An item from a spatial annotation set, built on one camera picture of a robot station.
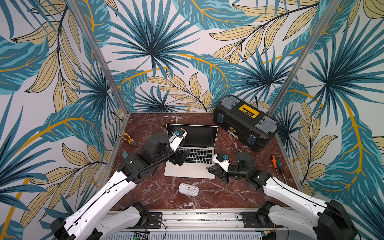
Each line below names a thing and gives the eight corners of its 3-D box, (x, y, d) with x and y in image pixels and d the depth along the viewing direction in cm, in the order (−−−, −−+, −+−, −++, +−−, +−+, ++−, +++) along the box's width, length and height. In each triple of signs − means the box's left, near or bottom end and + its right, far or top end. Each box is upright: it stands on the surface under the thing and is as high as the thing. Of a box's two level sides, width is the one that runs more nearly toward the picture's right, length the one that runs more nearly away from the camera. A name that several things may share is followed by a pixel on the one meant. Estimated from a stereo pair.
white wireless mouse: (177, 192, 84) (177, 191, 82) (180, 183, 87) (180, 181, 85) (197, 197, 82) (198, 196, 80) (199, 188, 85) (200, 186, 83)
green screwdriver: (284, 184, 88) (286, 182, 86) (275, 159, 98) (277, 157, 95) (287, 184, 88) (289, 182, 86) (277, 159, 98) (279, 157, 95)
